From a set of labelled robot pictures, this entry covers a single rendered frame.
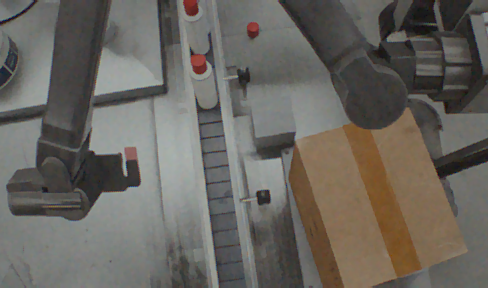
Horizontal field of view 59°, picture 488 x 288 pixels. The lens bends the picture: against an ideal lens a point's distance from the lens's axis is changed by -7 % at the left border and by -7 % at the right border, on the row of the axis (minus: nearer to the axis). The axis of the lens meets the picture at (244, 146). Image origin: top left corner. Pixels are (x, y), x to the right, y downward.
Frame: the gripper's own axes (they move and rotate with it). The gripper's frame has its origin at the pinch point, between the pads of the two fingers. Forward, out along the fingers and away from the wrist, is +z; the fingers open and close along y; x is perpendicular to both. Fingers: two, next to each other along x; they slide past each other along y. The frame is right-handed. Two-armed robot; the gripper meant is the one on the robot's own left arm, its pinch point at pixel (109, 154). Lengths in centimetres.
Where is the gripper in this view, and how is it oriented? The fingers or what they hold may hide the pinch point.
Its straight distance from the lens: 85.3
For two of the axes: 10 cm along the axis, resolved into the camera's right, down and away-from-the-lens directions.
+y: -10.0, 0.5, 0.4
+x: 0.6, 9.4, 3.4
